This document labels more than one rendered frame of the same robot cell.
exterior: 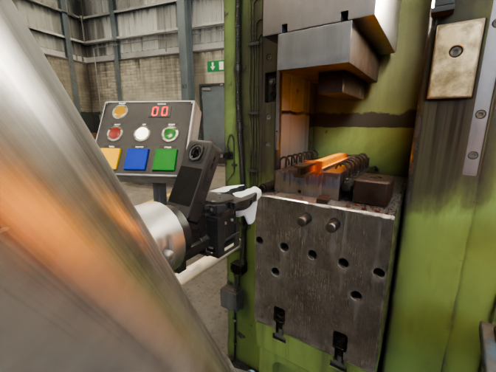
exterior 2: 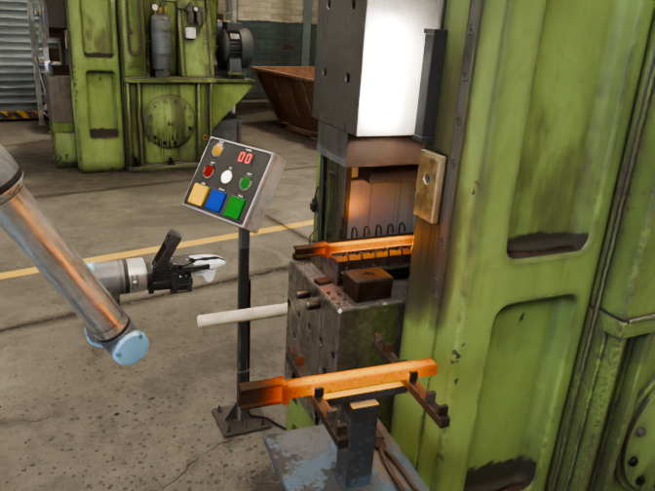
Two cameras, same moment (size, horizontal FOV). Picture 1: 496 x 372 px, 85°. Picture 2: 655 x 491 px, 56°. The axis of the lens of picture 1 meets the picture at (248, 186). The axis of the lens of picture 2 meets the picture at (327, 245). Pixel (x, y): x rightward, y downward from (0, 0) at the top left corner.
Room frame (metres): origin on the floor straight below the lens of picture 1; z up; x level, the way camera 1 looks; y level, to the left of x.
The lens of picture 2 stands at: (-0.70, -1.06, 1.66)
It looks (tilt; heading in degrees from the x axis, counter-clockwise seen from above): 21 degrees down; 31
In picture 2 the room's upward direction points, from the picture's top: 4 degrees clockwise
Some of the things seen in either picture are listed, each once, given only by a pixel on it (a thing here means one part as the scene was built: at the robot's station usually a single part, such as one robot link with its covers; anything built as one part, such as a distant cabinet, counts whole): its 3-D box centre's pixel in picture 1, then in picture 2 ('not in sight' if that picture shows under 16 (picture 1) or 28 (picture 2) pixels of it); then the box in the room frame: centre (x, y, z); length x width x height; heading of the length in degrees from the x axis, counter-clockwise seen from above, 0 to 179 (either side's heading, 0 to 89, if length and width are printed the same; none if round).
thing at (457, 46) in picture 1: (454, 61); (429, 186); (0.71, -0.50, 1.27); 0.09 x 0.02 x 0.17; 56
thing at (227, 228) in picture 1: (198, 225); (169, 274); (0.37, 0.07, 0.98); 0.12 x 0.08 x 0.09; 146
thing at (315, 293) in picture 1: (338, 243); (387, 334); (0.93, -0.33, 0.69); 0.56 x 0.38 x 0.45; 146
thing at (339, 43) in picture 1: (334, 62); (395, 141); (0.95, -0.28, 1.32); 0.42 x 0.20 x 0.10; 146
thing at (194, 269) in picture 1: (200, 266); (257, 313); (0.89, 0.17, 0.62); 0.44 x 0.05 x 0.05; 146
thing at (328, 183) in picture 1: (327, 170); (383, 253); (0.95, -0.28, 0.96); 0.42 x 0.20 x 0.09; 146
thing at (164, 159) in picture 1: (165, 160); (235, 207); (0.88, 0.27, 1.01); 0.07 x 0.05 x 0.07; 81
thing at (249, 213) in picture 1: (250, 207); (210, 271); (0.45, 0.00, 0.98); 0.09 x 0.03 x 0.06; 142
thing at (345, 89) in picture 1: (343, 88); (407, 168); (0.97, -0.32, 1.24); 0.30 x 0.07 x 0.06; 146
